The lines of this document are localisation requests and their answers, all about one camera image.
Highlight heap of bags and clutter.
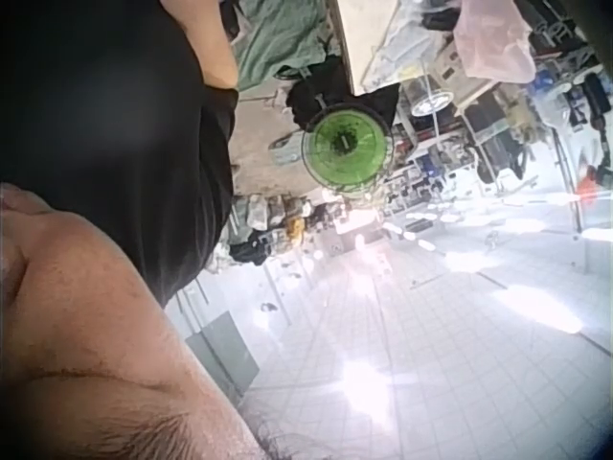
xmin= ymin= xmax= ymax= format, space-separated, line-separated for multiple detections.
xmin=214 ymin=190 xmax=346 ymax=268

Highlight white work table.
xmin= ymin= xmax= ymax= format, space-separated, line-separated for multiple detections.
xmin=333 ymin=0 xmax=461 ymax=96

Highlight cluttered shelves with goods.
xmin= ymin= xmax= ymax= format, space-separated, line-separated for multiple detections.
xmin=382 ymin=0 xmax=613 ymax=236

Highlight black bag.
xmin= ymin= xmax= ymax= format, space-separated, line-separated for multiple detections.
xmin=285 ymin=56 xmax=400 ymax=133

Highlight green cloth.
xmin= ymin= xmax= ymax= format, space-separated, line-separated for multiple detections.
xmin=236 ymin=0 xmax=334 ymax=93

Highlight grey metal panel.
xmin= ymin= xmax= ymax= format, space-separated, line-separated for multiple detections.
xmin=183 ymin=309 xmax=261 ymax=400

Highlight green round fan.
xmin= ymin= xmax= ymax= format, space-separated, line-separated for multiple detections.
xmin=300 ymin=102 xmax=393 ymax=198

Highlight pink plastic bag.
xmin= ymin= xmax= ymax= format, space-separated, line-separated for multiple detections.
xmin=451 ymin=0 xmax=537 ymax=83

